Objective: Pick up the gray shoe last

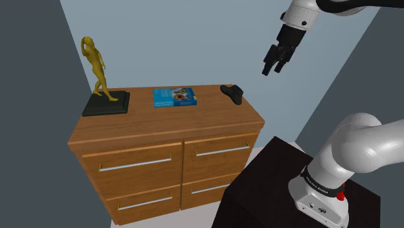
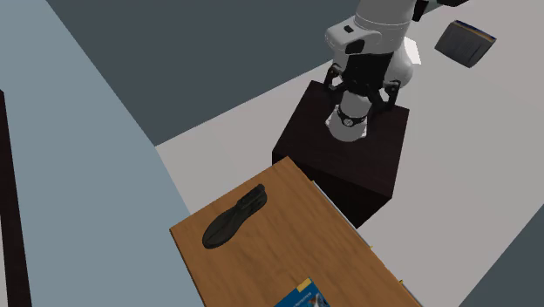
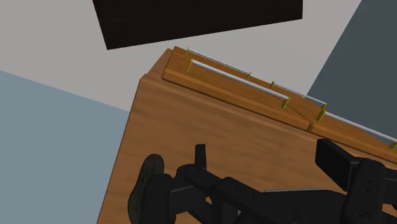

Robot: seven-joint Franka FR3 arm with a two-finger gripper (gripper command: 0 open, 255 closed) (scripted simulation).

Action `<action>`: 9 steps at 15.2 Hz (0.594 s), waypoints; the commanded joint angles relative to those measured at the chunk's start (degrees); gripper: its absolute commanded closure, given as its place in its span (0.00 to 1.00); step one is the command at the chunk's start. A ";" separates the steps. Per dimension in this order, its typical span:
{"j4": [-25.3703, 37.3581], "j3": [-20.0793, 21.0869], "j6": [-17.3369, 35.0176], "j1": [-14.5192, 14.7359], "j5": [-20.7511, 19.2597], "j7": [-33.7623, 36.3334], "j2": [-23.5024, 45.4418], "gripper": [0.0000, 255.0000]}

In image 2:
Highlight dark brown furniture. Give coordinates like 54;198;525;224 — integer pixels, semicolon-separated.
0;89;33;307

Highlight dark robot stand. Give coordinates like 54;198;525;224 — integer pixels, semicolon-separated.
271;79;411;230

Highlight grey box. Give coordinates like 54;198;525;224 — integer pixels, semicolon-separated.
434;19;498;69

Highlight black shoe-shaped object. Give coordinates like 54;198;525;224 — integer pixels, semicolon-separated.
201;183;269;250

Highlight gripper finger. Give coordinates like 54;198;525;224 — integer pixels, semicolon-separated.
367;78;403;115
323;63;348;93

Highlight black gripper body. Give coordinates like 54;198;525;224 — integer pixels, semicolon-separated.
341;51;396;98

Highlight brown wooden chest of drawers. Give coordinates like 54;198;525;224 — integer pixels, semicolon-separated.
168;155;425;307

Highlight blue book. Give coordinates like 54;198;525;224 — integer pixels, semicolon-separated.
274;277;333;307

